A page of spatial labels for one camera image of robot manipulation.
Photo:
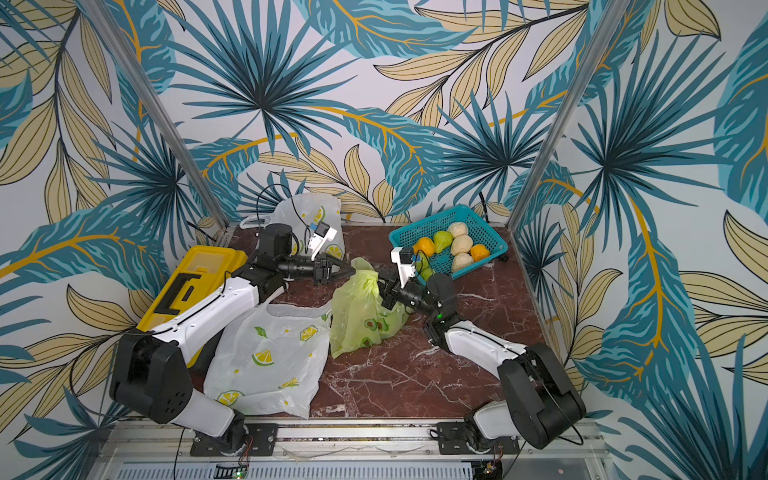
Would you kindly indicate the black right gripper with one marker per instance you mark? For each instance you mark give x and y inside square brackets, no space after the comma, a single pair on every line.
[390,292]

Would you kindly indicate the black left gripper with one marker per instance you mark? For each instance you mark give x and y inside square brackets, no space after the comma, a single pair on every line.
[325,276]

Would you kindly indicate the green avocado plastic bag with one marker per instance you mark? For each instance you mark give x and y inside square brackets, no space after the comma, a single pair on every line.
[359,320]

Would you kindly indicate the orange pear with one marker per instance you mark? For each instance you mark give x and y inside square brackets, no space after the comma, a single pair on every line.
[426,246]
[479,252]

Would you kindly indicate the small green pear back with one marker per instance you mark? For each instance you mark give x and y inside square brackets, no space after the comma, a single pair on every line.
[442,240]

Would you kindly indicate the white pear front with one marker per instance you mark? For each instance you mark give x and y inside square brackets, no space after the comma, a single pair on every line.
[461,261]

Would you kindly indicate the white lemon plastic bag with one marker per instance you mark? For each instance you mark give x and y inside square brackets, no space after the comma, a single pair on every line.
[270,360]

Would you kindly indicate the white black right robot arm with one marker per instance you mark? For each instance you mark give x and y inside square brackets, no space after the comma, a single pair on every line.
[540,401]

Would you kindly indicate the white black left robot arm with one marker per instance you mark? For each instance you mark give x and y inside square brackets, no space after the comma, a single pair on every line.
[151,377]

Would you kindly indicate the teal plastic basket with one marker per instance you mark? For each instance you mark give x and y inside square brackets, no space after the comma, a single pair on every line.
[479,230]

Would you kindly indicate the yellow tool box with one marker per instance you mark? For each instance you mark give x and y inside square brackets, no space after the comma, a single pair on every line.
[201,298]

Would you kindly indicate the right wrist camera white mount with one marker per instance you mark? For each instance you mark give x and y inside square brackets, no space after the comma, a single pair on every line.
[403,258]

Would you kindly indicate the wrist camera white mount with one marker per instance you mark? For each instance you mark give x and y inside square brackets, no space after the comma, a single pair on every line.
[403,258]
[321,233]

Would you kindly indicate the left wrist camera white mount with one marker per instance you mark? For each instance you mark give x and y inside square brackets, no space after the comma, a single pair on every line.
[321,233]

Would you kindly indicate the aluminium left frame post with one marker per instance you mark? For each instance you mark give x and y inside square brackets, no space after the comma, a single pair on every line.
[108,29]

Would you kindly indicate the aluminium frame post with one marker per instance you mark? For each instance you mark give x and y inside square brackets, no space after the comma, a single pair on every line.
[108,29]
[599,42]

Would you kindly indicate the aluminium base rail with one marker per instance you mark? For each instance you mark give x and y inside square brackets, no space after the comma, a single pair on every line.
[341,448]

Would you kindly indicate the aluminium right frame post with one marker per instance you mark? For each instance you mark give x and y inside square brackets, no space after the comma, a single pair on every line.
[599,42]

